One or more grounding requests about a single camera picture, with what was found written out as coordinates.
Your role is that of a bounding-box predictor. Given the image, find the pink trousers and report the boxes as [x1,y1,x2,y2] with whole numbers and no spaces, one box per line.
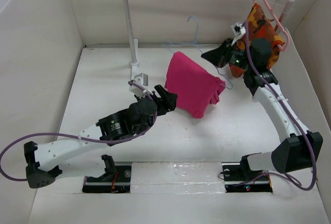
[165,52,225,118]

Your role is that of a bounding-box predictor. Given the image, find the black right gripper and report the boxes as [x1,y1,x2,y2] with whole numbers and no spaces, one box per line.
[201,37,253,71]

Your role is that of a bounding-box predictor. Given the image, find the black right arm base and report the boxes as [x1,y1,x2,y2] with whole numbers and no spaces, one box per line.
[218,159,273,193]

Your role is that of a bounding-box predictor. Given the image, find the orange camouflage shorts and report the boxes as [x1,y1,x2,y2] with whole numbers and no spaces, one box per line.
[246,4,285,69]

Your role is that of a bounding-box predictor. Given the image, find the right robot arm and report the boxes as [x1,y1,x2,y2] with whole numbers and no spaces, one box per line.
[201,38,323,180]

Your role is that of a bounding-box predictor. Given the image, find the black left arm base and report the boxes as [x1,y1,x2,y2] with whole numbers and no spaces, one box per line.
[82,155,132,193]

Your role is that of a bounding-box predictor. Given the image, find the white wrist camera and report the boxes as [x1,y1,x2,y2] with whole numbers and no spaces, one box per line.
[130,73,148,97]
[231,22,246,46]

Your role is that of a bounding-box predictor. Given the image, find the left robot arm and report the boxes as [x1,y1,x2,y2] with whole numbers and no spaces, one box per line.
[24,81,178,189]

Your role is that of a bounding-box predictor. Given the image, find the light blue wire hanger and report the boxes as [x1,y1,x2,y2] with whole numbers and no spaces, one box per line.
[162,16,233,89]

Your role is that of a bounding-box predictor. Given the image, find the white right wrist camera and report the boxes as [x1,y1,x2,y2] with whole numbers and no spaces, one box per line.
[231,22,246,46]

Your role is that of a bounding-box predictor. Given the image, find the pink plastic hanger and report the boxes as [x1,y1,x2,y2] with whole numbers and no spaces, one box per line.
[253,0,290,51]

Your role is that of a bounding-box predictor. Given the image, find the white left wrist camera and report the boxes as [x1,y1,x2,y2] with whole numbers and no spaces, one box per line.
[130,73,148,97]

